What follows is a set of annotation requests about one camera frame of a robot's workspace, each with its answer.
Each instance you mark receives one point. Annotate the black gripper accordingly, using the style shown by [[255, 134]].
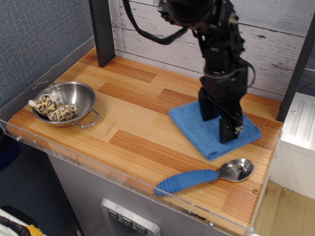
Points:
[[223, 83]]

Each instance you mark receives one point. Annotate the blue cloth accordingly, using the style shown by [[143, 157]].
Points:
[[205, 135]]

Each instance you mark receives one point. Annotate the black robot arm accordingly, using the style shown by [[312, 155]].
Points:
[[215, 24]]

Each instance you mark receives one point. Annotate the white appliance at right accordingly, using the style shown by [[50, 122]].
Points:
[[293, 166]]

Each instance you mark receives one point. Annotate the silver cabinet with button panel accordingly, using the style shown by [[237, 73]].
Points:
[[108, 202]]

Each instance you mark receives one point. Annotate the leopard print plush toy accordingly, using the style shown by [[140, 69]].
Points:
[[51, 107]]

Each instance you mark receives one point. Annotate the yellow object at corner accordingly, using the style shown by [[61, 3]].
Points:
[[34, 231]]

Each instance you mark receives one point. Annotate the spoon with blue handle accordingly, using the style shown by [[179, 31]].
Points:
[[235, 170]]

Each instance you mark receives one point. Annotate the dark grey right post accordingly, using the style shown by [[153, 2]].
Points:
[[299, 21]]

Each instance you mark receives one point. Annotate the dark grey post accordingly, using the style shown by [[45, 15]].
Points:
[[299, 21], [102, 28]]

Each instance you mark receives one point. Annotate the steel bowl with handles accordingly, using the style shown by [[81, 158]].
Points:
[[80, 94]]

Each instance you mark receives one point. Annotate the dark grey left post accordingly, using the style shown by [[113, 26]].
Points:
[[102, 28]]

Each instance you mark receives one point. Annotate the clear acrylic guard rail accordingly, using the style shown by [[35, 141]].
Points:
[[135, 144]]

